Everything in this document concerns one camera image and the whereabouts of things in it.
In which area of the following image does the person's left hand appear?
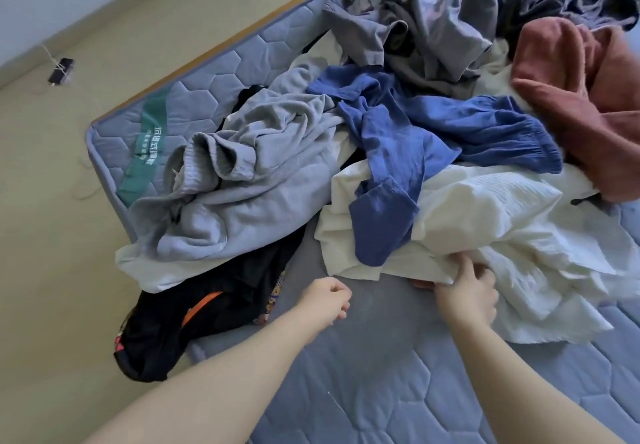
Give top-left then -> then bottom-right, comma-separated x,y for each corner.
294,275 -> 354,336

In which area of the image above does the person's right hand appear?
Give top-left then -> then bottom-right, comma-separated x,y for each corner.
410,251 -> 501,332

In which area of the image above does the cream white shirt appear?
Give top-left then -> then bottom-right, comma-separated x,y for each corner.
314,159 -> 640,346

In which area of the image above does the blue quilted mattress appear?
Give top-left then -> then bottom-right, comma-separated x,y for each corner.
84,0 -> 640,444

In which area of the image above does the grey hooded garment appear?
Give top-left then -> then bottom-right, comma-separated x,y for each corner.
115,53 -> 353,268

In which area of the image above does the black garment with print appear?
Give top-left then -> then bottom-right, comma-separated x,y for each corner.
112,223 -> 307,384

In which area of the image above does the blue garment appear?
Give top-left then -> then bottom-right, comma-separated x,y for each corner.
304,63 -> 565,269

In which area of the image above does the pink red garment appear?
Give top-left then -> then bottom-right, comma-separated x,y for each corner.
509,15 -> 640,206

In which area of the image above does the grey printed t-shirt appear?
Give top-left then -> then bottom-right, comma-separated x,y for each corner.
321,0 -> 502,101

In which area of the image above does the person's left forearm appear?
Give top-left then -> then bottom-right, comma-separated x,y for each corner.
85,309 -> 331,444

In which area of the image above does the person's right forearm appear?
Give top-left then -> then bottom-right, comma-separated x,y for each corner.
450,319 -> 626,444

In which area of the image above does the black charger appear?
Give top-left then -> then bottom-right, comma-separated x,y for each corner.
47,57 -> 77,88

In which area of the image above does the white charger cable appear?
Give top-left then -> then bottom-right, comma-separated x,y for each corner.
38,41 -> 73,72

